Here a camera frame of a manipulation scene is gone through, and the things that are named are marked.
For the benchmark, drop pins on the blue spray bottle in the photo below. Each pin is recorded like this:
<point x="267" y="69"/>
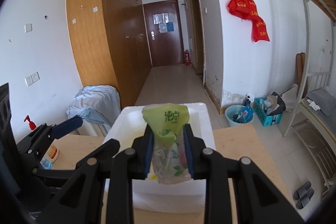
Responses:
<point x="45" y="164"/>

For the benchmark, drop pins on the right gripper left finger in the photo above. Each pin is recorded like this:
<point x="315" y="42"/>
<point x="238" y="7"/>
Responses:
<point x="126" y="173"/>

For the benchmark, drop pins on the teal cardboard box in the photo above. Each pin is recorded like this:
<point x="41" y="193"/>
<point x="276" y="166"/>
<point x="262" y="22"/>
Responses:
<point x="269" y="109"/>

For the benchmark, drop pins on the red hanging bags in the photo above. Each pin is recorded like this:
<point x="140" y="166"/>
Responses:
<point x="247" y="10"/>

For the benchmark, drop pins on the grey slippers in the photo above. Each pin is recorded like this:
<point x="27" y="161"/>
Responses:
<point x="303" y="195"/>

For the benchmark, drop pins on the blue plastic basin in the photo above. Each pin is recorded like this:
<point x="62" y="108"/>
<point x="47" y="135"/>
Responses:
<point x="237" y="115"/>

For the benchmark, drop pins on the green tissue packet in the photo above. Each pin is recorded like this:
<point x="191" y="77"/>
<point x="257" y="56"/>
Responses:
<point x="169" y="158"/>

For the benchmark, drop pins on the wall light switch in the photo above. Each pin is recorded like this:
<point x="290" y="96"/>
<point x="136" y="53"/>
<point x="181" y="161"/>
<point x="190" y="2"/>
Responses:
<point x="31" y="79"/>

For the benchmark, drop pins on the metal bunk bed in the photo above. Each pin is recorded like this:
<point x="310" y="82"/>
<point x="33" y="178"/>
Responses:
<point x="315" y="129"/>

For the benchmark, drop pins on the red fire extinguisher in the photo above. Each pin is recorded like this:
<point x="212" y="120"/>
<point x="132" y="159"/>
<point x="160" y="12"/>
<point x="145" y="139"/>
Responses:
<point x="187" y="57"/>

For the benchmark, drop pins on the white lotion pump bottle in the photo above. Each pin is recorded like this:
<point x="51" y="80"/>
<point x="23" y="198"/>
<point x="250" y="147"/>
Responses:
<point x="38" y="144"/>

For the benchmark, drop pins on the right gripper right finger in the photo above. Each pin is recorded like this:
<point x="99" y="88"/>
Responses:
<point x="257" y="199"/>

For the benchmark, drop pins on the dark brown entrance door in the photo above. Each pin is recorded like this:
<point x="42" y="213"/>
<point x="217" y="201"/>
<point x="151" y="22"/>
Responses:
<point x="163" y="24"/>

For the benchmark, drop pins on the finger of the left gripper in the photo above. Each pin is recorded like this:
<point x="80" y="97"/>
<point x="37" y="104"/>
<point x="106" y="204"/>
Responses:
<point x="66" y="127"/>

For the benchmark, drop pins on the side room door frame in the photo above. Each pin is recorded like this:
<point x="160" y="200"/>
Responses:
<point x="198" y="39"/>

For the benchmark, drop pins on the wooden wardrobe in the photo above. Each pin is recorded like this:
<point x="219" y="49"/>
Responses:
<point x="109" y="45"/>

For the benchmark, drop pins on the white styrofoam box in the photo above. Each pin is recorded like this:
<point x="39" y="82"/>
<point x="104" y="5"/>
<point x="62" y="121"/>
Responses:
<point x="169" y="187"/>

